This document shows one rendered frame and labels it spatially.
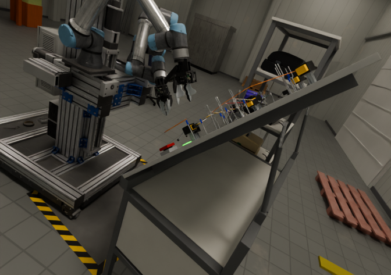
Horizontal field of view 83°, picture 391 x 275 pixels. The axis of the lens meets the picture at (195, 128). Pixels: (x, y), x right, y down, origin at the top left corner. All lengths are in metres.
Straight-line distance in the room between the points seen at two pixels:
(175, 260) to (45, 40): 1.70
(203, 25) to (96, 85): 8.82
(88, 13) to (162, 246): 1.20
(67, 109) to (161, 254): 1.38
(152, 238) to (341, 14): 10.91
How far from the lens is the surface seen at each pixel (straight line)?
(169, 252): 1.13
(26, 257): 1.93
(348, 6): 11.42
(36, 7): 8.70
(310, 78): 0.98
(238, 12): 11.42
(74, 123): 2.06
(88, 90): 1.58
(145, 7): 1.33
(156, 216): 1.09
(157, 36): 1.13
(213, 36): 9.95
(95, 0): 1.35
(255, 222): 0.99
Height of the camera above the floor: 1.59
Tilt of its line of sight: 23 degrees down
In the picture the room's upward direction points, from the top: 21 degrees clockwise
